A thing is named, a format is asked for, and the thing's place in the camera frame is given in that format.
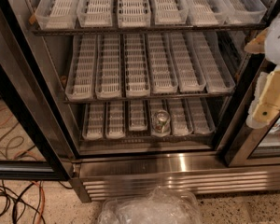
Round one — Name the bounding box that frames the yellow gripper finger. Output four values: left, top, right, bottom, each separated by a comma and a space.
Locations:
245, 65, 280, 129
244, 28, 268, 54

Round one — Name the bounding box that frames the wire shelf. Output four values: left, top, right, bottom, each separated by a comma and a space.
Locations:
80, 132, 213, 145
30, 22, 266, 36
63, 91, 234, 105

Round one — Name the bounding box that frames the middle wire shelf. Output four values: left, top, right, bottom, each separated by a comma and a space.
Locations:
63, 91, 234, 105

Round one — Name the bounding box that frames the glass fridge door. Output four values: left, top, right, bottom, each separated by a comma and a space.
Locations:
223, 55, 280, 167
0, 0, 75, 181

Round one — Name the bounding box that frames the orange cable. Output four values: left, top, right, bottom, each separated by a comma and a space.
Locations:
31, 180, 47, 224

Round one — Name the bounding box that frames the right glass fridge door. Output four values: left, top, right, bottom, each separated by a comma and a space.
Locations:
223, 55, 280, 167

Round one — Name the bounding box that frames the clear plastic bag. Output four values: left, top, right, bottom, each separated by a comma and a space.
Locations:
96, 187, 203, 224

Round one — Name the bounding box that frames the black cable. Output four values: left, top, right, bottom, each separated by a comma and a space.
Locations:
0, 180, 47, 224

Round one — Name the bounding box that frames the top wire shelf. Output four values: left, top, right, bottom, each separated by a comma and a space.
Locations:
30, 22, 266, 36

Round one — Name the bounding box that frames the bottom wire shelf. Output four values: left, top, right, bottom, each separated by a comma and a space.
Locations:
80, 132, 213, 145

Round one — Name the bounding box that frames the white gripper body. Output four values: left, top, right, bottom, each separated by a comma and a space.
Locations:
265, 12, 280, 65

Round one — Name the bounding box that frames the stainless steel fridge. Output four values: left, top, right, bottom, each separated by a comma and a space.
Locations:
0, 0, 280, 203

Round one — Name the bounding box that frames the left glass fridge door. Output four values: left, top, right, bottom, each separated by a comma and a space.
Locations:
0, 0, 75, 181

